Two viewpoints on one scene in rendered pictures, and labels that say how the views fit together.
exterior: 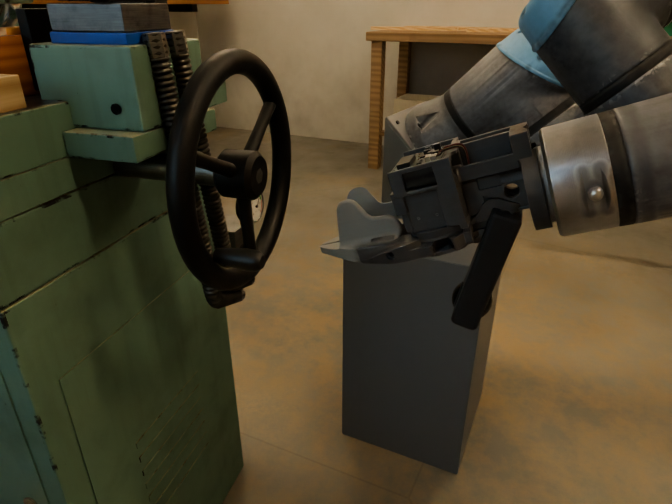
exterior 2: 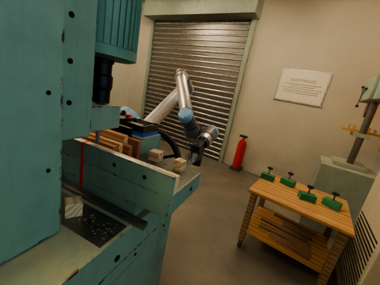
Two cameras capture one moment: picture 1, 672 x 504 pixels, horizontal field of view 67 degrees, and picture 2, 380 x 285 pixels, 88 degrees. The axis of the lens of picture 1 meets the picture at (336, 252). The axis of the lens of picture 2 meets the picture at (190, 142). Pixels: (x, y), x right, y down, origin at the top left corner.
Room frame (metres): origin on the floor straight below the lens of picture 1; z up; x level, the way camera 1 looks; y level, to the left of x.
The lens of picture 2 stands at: (0.37, 0.99, 1.16)
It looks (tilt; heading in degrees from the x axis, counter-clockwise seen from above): 15 degrees down; 275
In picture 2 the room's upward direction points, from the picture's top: 11 degrees clockwise
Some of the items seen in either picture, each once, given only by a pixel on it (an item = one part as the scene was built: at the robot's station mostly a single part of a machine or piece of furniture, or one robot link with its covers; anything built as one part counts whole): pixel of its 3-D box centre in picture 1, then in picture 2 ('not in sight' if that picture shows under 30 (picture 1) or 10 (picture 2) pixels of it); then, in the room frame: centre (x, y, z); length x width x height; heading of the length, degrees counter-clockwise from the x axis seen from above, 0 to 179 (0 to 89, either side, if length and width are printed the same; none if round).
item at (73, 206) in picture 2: not in sight; (73, 206); (0.67, 0.58, 0.82); 0.04 x 0.04 x 0.04; 42
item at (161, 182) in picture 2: not in sight; (85, 151); (0.72, 0.48, 0.93); 0.60 x 0.02 x 0.06; 163
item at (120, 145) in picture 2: not in sight; (101, 145); (0.71, 0.40, 0.93); 0.17 x 0.02 x 0.06; 163
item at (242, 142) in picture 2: not in sight; (240, 152); (-0.21, -2.28, 0.30); 0.19 x 0.18 x 0.60; 65
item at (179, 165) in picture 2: not in sight; (180, 164); (0.44, 0.39, 0.92); 0.03 x 0.03 x 0.04; 68
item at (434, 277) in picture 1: (422, 329); not in sight; (1.04, -0.21, 0.28); 0.30 x 0.30 x 0.55; 65
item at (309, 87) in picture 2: not in sight; (301, 87); (-0.77, -2.12, 1.48); 0.64 x 0.02 x 0.46; 155
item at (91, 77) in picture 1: (126, 80); (135, 142); (0.65, 0.26, 0.91); 0.15 x 0.14 x 0.09; 163
